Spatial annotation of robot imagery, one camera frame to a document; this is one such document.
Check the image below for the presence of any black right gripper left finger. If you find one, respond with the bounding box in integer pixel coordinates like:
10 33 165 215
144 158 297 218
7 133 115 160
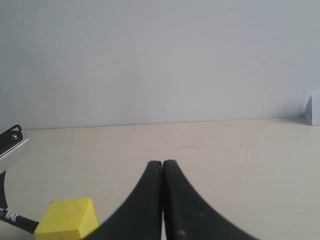
85 160 163 240

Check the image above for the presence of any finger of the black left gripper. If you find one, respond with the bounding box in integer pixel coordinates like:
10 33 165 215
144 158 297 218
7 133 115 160
0 171 8 209

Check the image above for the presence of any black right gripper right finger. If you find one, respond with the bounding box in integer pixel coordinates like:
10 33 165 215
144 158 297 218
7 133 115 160
162 160 255 240

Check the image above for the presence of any black and white whiteboard marker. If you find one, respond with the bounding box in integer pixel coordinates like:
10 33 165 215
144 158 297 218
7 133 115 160
0 208 39 233

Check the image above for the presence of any yellow foam cube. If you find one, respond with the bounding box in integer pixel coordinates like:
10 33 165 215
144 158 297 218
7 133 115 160
33 197 99 240

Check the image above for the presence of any white folded paper card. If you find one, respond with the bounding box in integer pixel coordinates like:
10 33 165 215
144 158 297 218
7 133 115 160
304 88 320 126

